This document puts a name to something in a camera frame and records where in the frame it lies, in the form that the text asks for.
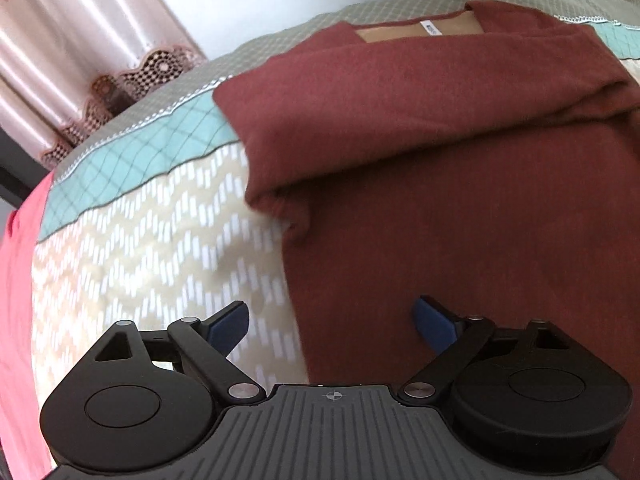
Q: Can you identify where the dark window frame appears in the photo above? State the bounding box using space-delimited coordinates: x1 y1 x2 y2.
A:
0 130 48 208

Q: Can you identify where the patterned bed quilt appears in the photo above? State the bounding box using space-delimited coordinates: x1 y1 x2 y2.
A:
32 0 639 401

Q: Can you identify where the pink fleece blanket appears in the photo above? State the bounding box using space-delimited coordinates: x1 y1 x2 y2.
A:
1 174 53 479

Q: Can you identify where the dark red long-sleeve sweater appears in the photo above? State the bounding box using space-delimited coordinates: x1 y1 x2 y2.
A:
212 0 640 480

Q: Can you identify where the pink satin lace curtain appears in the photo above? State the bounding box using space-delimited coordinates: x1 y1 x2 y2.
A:
1 0 206 169

